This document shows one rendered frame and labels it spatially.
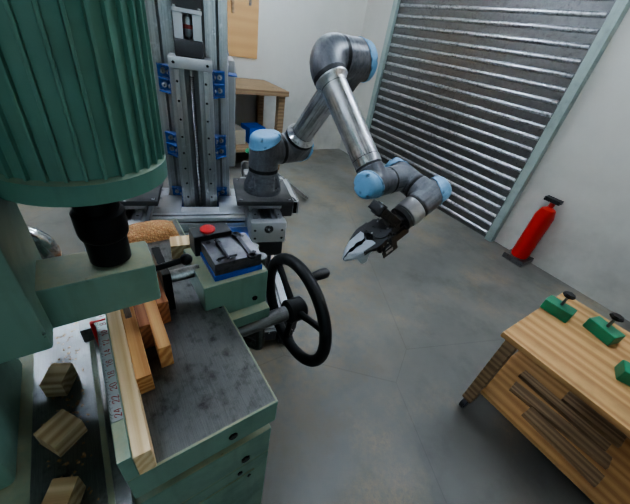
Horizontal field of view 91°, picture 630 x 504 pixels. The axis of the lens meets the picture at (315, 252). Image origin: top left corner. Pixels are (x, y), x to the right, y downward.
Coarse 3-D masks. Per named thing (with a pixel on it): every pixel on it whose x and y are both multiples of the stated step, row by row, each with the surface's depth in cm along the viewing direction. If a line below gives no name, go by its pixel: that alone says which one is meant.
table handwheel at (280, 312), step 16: (288, 256) 72; (272, 272) 82; (304, 272) 67; (272, 288) 86; (288, 288) 77; (320, 288) 66; (272, 304) 87; (288, 304) 74; (304, 304) 75; (320, 304) 65; (272, 320) 72; (288, 320) 75; (304, 320) 72; (320, 320) 65; (288, 336) 84; (320, 336) 66; (304, 352) 79; (320, 352) 68
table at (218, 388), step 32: (192, 288) 65; (192, 320) 59; (224, 320) 60; (256, 320) 68; (192, 352) 53; (224, 352) 54; (160, 384) 48; (192, 384) 49; (224, 384) 49; (256, 384) 50; (160, 416) 44; (192, 416) 45; (224, 416) 45; (256, 416) 47; (160, 448) 41; (192, 448) 42; (224, 448) 47; (160, 480) 42
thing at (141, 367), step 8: (128, 320) 52; (136, 320) 52; (128, 328) 50; (136, 328) 51; (128, 336) 49; (136, 336) 50; (128, 344) 48; (136, 344) 48; (136, 352) 47; (144, 352) 47; (136, 360) 46; (144, 360) 46; (136, 368) 45; (144, 368) 45; (136, 376) 44; (144, 376) 44; (144, 384) 45; (152, 384) 46; (144, 392) 46
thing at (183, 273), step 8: (152, 248) 59; (160, 256) 58; (160, 272) 55; (168, 272) 55; (176, 272) 60; (184, 272) 60; (192, 272) 61; (160, 280) 58; (168, 280) 55; (176, 280) 60; (168, 288) 56; (168, 296) 57
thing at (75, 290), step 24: (48, 264) 42; (72, 264) 42; (120, 264) 44; (144, 264) 44; (48, 288) 39; (72, 288) 40; (96, 288) 42; (120, 288) 44; (144, 288) 46; (48, 312) 40; (72, 312) 42; (96, 312) 44
